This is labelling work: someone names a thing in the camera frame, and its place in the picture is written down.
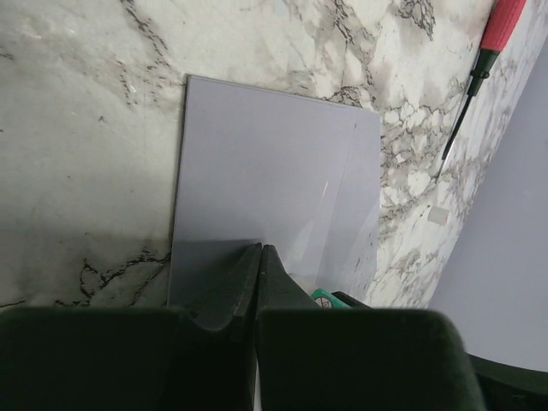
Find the red handled screwdriver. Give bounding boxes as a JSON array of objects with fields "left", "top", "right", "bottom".
[{"left": 434, "top": 0, "right": 527, "bottom": 182}]

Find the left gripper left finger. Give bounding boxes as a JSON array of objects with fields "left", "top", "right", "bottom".
[{"left": 1, "top": 243, "right": 262, "bottom": 410}]

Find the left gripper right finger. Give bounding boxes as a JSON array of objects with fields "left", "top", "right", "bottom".
[{"left": 255, "top": 245, "right": 485, "bottom": 410}]

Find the white glue stick cap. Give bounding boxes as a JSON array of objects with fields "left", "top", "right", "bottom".
[{"left": 428, "top": 206, "right": 450, "bottom": 226}]

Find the green white glue stick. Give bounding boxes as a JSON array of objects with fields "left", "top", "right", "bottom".
[{"left": 311, "top": 288, "right": 349, "bottom": 309}]

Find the grey translucent envelope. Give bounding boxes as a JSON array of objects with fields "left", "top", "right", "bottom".
[{"left": 168, "top": 76, "right": 381, "bottom": 306}]

